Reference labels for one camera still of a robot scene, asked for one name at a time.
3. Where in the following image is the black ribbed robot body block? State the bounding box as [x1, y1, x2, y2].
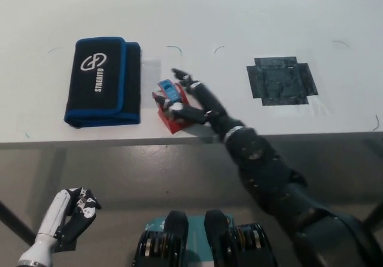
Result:
[133, 210, 190, 267]
[203, 209, 276, 267]

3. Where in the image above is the clear tape patch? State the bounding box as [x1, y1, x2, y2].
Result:
[140, 57, 163, 110]

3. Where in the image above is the black tape patch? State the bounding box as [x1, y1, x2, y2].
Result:
[245, 56, 319, 107]

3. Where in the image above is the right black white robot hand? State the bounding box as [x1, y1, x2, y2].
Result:
[152, 68, 244, 138]

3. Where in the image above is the black blue Strebito notebook pouch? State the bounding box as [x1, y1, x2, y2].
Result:
[63, 36, 142, 128]

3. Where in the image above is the red tape dispenser blue label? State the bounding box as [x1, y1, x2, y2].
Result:
[151, 79, 193, 135]

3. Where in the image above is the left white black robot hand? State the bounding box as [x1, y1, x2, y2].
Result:
[35, 186, 103, 246]

